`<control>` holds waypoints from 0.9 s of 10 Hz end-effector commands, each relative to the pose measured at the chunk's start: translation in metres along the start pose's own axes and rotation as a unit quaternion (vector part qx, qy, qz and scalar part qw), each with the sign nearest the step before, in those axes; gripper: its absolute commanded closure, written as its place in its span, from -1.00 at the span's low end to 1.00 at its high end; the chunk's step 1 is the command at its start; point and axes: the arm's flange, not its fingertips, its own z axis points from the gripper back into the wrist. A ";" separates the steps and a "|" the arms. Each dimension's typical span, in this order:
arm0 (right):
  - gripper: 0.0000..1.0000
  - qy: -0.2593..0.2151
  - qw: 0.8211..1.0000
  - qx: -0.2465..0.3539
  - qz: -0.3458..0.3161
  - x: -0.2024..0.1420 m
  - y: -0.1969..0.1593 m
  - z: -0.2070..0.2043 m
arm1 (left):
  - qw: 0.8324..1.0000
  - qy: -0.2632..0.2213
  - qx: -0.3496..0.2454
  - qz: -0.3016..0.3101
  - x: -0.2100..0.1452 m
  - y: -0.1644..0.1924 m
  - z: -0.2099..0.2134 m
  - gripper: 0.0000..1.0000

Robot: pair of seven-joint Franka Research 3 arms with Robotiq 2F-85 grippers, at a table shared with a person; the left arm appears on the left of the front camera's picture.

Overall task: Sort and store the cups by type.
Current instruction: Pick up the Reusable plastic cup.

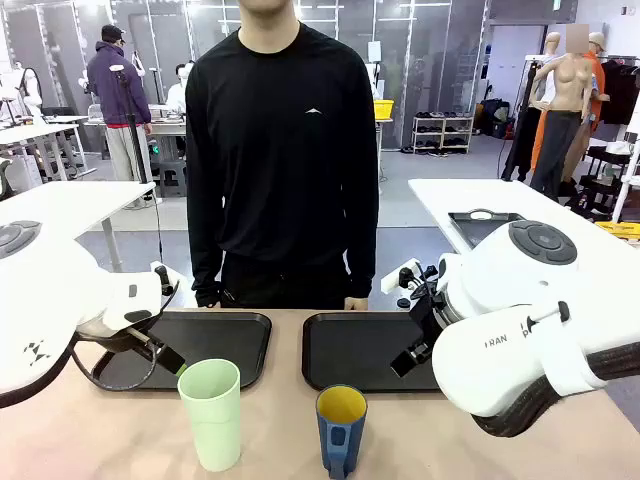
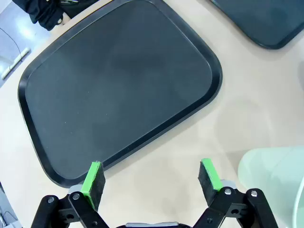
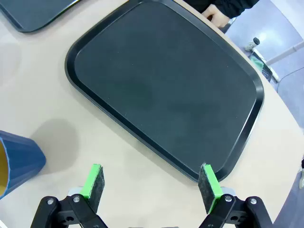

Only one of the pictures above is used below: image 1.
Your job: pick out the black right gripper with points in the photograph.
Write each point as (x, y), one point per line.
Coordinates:
(429, 320)

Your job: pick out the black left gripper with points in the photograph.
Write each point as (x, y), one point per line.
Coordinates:
(117, 345)

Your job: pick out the light green tall cup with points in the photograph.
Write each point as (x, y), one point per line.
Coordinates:
(215, 430)

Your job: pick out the person's right forearm black sleeve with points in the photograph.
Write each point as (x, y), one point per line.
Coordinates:
(205, 250)

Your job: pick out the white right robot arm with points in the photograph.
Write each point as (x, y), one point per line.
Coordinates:
(500, 280)

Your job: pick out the person's left forearm black sleeve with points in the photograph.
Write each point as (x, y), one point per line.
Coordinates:
(361, 250)

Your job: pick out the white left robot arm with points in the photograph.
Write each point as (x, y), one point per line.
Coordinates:
(50, 280)

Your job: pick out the person's left hand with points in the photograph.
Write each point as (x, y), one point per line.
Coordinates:
(356, 303)

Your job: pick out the black plastic tray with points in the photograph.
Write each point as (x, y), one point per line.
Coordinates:
(350, 350)
(215, 335)

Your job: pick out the small black round object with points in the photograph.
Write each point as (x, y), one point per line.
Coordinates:
(404, 303)

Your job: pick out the blue mug yellow inside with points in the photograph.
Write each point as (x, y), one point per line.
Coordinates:
(357, 430)

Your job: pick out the white side table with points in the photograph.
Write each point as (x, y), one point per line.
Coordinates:
(450, 195)
(75, 200)

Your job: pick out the person in black sweater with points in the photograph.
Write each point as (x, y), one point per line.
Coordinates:
(280, 175)

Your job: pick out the wooden shoe rack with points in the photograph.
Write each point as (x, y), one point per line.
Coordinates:
(442, 135)

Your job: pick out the black tripod stand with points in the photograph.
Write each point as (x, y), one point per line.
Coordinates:
(132, 125)

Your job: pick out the black trousers on stand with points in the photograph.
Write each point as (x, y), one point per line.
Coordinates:
(522, 145)

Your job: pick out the yellow flat object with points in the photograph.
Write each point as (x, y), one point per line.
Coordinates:
(617, 227)

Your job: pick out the yellow basket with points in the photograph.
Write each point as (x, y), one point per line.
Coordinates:
(384, 110)

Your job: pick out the pile of black bags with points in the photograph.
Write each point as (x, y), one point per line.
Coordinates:
(492, 120)

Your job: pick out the black metal shelf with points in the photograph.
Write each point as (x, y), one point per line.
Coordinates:
(595, 185)

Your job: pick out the seated person in white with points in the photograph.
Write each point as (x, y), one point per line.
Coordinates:
(177, 97)

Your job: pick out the white background desk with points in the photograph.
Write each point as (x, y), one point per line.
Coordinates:
(30, 132)

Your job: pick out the person in purple jacket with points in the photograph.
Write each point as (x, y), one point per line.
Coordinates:
(117, 90)

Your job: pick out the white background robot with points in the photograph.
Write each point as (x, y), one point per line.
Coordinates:
(30, 90)

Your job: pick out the white sign panel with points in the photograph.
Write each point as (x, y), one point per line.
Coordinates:
(374, 51)

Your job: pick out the beige mannequin grey trousers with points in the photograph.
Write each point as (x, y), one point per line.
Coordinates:
(567, 85)

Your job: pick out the black clothes on rack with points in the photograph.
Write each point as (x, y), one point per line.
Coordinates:
(620, 90)

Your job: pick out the mannequin in orange with hat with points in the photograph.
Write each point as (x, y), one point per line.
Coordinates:
(597, 70)

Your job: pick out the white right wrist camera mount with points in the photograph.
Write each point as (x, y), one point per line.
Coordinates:
(390, 282)

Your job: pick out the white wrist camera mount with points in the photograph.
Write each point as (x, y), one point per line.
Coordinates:
(159, 265)
(390, 282)

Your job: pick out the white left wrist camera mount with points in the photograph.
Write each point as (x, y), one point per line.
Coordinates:
(159, 265)

